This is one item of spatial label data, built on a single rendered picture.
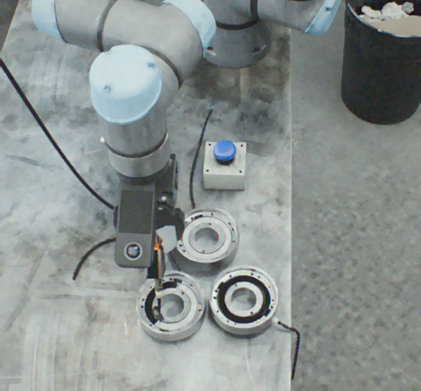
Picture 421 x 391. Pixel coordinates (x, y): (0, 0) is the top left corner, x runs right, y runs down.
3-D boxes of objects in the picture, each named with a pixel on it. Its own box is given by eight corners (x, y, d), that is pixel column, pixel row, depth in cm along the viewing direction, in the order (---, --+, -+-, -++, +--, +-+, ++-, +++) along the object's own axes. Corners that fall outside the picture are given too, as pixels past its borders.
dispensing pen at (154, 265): (148, 330, 103) (143, 225, 97) (152, 315, 107) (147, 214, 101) (163, 330, 103) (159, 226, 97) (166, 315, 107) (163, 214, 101)
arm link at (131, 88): (176, 48, 74) (136, 104, 70) (183, 116, 83) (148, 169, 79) (113, 28, 76) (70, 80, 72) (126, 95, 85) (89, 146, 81)
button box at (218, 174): (244, 190, 122) (244, 174, 118) (204, 188, 122) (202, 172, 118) (247, 153, 127) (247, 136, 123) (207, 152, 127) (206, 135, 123)
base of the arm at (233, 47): (201, 16, 149) (198, -21, 141) (271, 17, 148) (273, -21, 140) (195, 67, 140) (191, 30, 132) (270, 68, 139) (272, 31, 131)
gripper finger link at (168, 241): (187, 223, 104) (177, 188, 97) (185, 258, 101) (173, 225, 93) (167, 224, 105) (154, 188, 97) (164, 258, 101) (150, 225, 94)
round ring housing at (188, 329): (197, 351, 105) (196, 340, 102) (131, 337, 107) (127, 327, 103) (212, 289, 111) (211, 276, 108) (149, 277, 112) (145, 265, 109)
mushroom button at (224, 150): (236, 174, 121) (235, 156, 117) (213, 174, 121) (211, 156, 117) (237, 155, 123) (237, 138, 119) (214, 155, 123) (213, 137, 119)
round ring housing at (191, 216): (248, 262, 113) (248, 250, 110) (187, 282, 112) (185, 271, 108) (226, 211, 119) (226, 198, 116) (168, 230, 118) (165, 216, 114)
